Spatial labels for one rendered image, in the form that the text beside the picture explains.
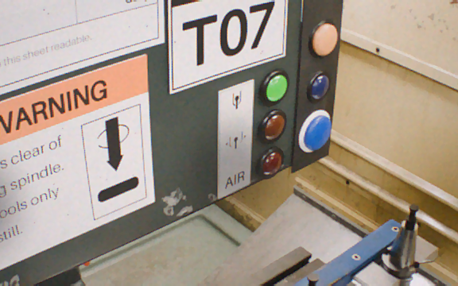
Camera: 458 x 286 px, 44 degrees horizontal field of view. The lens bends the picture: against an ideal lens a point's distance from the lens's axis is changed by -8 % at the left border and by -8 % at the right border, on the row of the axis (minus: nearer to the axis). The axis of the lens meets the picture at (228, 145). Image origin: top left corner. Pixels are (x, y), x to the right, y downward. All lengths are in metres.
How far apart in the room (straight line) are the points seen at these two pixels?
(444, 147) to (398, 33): 0.26
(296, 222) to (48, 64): 1.36
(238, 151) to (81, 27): 0.17
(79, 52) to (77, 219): 0.11
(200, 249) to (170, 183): 1.50
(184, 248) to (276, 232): 0.39
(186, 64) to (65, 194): 0.11
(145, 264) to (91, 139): 1.52
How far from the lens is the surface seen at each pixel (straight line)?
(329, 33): 0.45
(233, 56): 0.39
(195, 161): 0.41
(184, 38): 0.36
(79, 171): 0.36
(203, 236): 1.95
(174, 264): 1.85
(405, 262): 0.93
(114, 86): 0.34
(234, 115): 0.41
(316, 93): 0.46
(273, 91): 0.42
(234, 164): 0.43
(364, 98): 1.41
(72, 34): 0.32
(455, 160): 1.30
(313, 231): 1.61
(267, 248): 1.61
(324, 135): 0.48
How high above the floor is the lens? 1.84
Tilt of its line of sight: 32 degrees down
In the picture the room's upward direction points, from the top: 1 degrees clockwise
